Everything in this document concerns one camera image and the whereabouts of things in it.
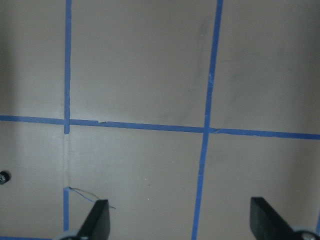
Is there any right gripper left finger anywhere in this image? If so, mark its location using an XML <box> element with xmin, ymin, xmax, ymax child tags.
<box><xmin>75</xmin><ymin>199</ymin><xmax>111</xmax><ymax>240</ymax></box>

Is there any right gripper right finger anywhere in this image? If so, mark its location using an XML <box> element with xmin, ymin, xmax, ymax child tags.
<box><xmin>250</xmin><ymin>197</ymin><xmax>300</xmax><ymax>240</ymax></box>

